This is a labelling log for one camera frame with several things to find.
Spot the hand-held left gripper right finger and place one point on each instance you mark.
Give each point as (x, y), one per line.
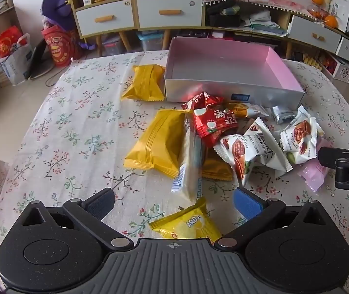
(247, 203)

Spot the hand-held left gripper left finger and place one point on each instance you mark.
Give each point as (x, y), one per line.
(102, 203)

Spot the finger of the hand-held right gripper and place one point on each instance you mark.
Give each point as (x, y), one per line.
(327, 156)

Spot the yellow lemon snack packet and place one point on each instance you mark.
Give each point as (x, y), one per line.
(186, 225)

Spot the long white snack packet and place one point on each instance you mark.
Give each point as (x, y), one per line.
(189, 171)

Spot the red apple print snack packet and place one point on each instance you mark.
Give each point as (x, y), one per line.
(214, 125)

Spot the pink cardboard box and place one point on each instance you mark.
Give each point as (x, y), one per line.
(223, 58)

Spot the pink snack packet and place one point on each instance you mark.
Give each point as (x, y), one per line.
(313, 173)

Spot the silver snack packet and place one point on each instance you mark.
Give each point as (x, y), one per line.
(281, 114)

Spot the floral tablecloth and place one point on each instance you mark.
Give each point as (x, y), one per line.
(79, 122)

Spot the white cartoon print box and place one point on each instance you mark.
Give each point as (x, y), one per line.
(344, 72)

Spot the orange white snack packet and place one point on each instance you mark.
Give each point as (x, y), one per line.
(243, 108)

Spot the wide white stand drawer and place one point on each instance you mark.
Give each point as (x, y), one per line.
(303, 29)

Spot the low wooden media stand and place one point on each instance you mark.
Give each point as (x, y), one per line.
(281, 21)

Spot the pile of papers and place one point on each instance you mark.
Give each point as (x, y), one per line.
(260, 21)

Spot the clear storage bin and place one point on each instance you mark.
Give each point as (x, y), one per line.
(113, 47)

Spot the black laptop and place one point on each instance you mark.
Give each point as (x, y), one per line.
(38, 59)

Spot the red gift bag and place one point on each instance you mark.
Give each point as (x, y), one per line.
(59, 49)

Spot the white shopping bag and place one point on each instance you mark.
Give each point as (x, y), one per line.
(15, 64)

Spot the blue lid storage bin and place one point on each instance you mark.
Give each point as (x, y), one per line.
(148, 41)

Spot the black bag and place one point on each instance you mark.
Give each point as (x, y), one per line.
(223, 21)

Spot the plain white cabinet drawer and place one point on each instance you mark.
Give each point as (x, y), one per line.
(101, 27)

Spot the wooden drawer cabinet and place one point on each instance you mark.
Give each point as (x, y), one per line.
(133, 15)

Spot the white drawer with round sticker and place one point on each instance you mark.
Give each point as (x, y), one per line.
(162, 21)

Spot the purple plush toy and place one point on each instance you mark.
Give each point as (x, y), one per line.
(53, 4)

